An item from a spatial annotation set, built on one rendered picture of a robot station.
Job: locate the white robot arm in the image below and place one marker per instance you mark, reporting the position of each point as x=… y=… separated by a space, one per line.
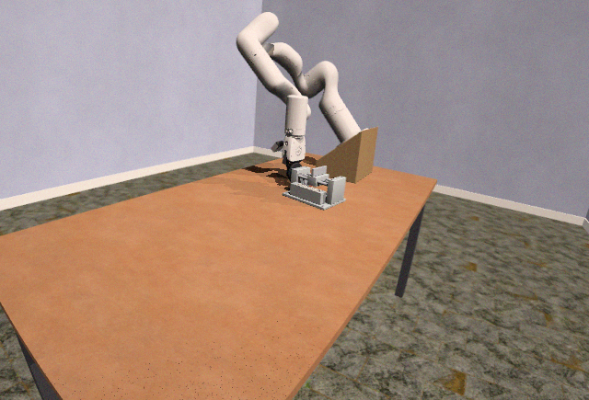
x=324 y=76

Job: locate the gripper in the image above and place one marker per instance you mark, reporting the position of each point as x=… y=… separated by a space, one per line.
x=294 y=150

